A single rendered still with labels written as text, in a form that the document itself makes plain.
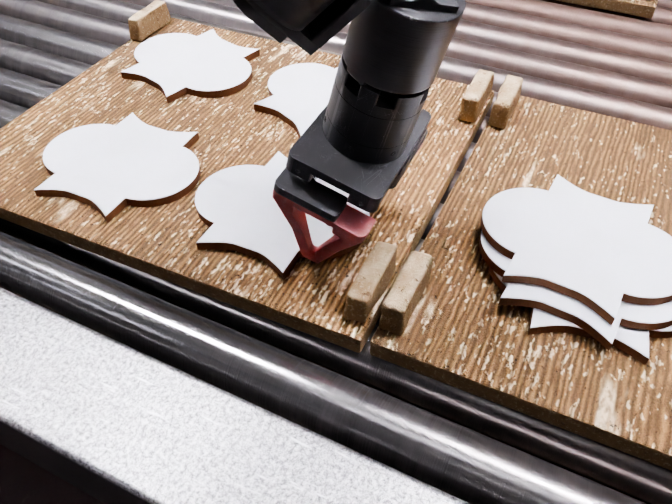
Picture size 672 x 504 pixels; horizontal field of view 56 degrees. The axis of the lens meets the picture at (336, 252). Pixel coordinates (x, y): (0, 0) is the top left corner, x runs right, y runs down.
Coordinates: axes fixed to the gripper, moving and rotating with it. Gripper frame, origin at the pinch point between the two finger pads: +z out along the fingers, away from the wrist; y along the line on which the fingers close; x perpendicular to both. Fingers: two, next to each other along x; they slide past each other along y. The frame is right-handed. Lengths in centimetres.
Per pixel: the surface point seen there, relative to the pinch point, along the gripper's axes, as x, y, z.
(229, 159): -11.7, -4.6, 4.6
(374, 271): 4.8, 4.9, -2.8
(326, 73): -9.9, -20.5, 3.6
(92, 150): -22.6, 0.3, 6.5
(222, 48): -22.1, -20.5, 6.8
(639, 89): 20.1, -36.2, -1.1
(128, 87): -27.1, -10.6, 8.8
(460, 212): 8.5, -6.4, -0.7
